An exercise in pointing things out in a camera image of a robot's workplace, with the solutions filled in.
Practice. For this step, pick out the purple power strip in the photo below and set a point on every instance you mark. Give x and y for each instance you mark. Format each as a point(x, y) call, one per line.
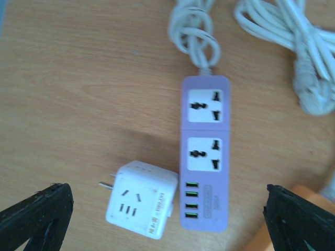
point(205, 153)

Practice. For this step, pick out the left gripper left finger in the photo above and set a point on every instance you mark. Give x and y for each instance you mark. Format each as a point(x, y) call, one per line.
point(41, 221)

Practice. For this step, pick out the white cube adapter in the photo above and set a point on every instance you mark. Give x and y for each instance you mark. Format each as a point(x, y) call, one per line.
point(141, 198)

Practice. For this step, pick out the orange power strip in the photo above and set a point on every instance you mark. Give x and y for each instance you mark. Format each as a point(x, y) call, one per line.
point(261, 240)

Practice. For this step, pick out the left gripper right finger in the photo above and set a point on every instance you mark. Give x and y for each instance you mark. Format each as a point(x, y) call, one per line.
point(295, 223)

